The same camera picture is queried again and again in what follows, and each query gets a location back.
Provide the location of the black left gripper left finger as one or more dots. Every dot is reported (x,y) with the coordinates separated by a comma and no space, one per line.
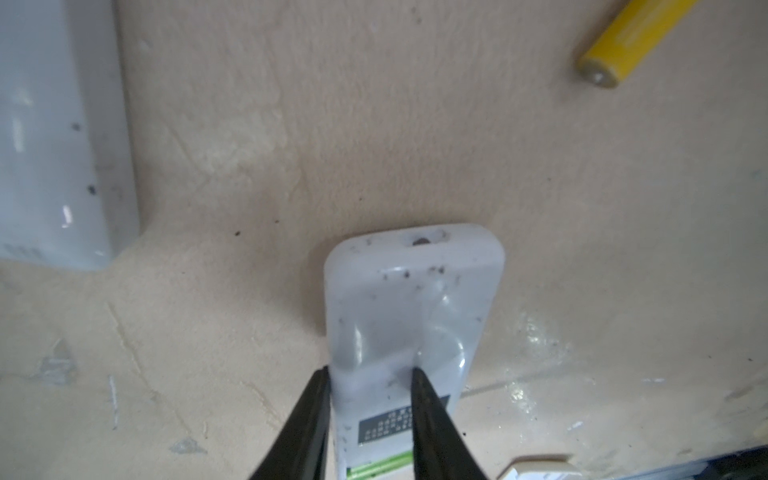
(300,449)

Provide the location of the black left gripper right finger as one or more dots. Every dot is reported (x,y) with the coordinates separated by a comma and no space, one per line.
(438,449)

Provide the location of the red and white remote control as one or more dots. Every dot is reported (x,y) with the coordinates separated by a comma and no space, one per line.
(396,300)

